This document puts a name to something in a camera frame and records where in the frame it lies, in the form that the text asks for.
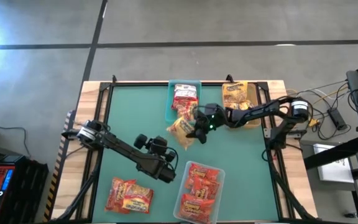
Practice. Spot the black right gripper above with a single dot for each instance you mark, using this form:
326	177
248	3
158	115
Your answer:
213	121

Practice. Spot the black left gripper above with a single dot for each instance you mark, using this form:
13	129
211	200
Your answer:
157	169

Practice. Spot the clear plastic bin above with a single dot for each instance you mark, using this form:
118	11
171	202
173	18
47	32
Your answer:
179	199

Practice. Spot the brown plastic bin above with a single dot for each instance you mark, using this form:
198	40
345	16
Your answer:
255	93

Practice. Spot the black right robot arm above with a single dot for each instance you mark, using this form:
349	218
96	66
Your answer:
259	110

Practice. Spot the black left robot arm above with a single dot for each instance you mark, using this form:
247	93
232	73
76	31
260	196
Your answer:
117	144

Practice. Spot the teal plastic bin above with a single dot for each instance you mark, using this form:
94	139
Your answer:
169	105

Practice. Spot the green table mat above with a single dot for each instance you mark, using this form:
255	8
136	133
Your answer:
228	174

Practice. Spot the yellow black hazard strip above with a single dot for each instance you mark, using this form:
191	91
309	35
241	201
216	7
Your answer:
56	175

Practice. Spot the black plastic crate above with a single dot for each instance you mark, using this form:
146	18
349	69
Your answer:
26	186

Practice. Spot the black power strip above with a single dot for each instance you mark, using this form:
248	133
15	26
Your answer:
337	119

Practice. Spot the white paper sheet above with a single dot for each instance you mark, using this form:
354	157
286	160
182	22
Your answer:
334	171

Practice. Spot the small black floor object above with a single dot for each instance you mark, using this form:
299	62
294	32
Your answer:
350	215

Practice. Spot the black metal table frame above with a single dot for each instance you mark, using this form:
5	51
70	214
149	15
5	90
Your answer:
141	83

